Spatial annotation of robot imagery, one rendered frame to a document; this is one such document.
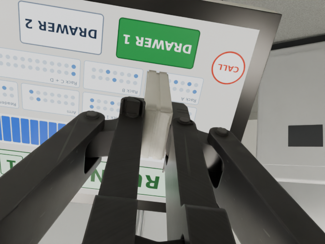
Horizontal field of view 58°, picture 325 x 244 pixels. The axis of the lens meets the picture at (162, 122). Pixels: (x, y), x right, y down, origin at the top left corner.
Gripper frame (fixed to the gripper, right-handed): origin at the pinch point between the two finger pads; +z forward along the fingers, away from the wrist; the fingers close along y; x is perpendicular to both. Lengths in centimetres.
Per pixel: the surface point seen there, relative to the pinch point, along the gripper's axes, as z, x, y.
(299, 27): 183, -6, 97
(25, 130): 17.7, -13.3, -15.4
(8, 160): 17.8, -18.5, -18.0
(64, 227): 72, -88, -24
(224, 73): 17.6, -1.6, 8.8
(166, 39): 17.6, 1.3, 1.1
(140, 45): 17.6, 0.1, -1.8
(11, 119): 17.8, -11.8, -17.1
